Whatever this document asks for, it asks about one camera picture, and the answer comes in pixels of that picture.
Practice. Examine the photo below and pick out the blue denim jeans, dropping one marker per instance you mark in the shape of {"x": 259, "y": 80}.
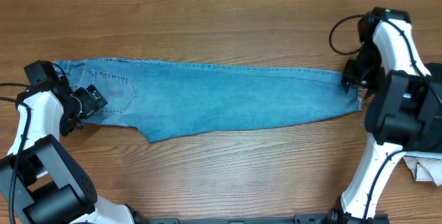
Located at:
{"x": 167, "y": 100}

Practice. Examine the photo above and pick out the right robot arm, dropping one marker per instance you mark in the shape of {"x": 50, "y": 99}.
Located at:
{"x": 404, "y": 114}

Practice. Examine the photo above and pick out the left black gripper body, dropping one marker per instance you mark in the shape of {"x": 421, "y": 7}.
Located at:
{"x": 82, "y": 107}

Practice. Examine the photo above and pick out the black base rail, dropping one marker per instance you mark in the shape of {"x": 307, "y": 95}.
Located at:
{"x": 297, "y": 219}

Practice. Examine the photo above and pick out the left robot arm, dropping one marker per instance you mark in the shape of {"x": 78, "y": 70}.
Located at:
{"x": 40, "y": 180}

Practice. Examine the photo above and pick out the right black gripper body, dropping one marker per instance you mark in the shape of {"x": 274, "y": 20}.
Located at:
{"x": 349, "y": 79}

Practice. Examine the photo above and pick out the beige folded cloth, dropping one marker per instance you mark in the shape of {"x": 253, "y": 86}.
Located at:
{"x": 424, "y": 169}

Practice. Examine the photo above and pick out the black folded garment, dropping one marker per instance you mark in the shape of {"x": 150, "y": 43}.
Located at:
{"x": 431, "y": 141}

